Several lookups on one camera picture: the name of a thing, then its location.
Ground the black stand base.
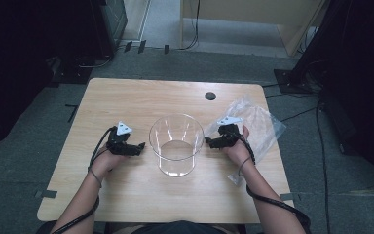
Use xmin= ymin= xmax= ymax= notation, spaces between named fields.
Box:
xmin=273 ymin=67 xmax=315 ymax=96

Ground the black floor tape mark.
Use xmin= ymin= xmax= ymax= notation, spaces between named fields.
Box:
xmin=64 ymin=103 xmax=80 ymax=124

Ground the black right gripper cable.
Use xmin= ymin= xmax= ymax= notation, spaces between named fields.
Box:
xmin=238 ymin=133 xmax=312 ymax=232

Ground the black hanging cable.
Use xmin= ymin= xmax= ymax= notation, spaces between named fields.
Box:
xmin=177 ymin=0 xmax=201 ymax=52

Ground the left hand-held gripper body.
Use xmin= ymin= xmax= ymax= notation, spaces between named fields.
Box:
xmin=105 ymin=121 xmax=134 ymax=157

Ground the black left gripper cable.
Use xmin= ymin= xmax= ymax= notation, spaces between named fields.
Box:
xmin=50 ymin=126 xmax=118 ymax=234

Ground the clear plastic bin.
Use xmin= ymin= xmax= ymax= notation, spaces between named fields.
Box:
xmin=148 ymin=112 xmax=206 ymax=178

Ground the long black floor cable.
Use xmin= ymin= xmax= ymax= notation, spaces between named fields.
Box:
xmin=315 ymin=98 xmax=332 ymax=234

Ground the clear plastic bag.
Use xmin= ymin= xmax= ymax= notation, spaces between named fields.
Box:
xmin=204 ymin=95 xmax=287 ymax=187

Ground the person's left hand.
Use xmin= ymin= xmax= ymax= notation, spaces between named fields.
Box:
xmin=90 ymin=144 xmax=129 ymax=179

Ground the grey left wrist band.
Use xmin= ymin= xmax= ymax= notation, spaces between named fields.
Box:
xmin=88 ymin=167 xmax=103 ymax=189

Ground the dark cabinet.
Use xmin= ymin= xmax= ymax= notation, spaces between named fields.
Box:
xmin=89 ymin=0 xmax=129 ymax=60

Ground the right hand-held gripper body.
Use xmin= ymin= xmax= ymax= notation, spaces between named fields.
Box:
xmin=216 ymin=115 xmax=243 ymax=148

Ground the grey wrist band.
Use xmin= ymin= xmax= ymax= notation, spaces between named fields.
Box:
xmin=88 ymin=167 xmax=103 ymax=189
xmin=238 ymin=156 xmax=253 ymax=177

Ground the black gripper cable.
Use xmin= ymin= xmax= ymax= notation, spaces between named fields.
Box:
xmin=238 ymin=133 xmax=312 ymax=232
xmin=50 ymin=126 xmax=118 ymax=234

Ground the black flat floor plate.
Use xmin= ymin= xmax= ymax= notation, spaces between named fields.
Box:
xmin=49 ymin=56 xmax=94 ymax=88

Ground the grey right wrist band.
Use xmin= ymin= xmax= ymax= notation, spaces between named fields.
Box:
xmin=238 ymin=156 xmax=253 ymax=177

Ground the person's right hand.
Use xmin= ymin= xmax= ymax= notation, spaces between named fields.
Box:
xmin=222 ymin=125 xmax=257 ymax=170

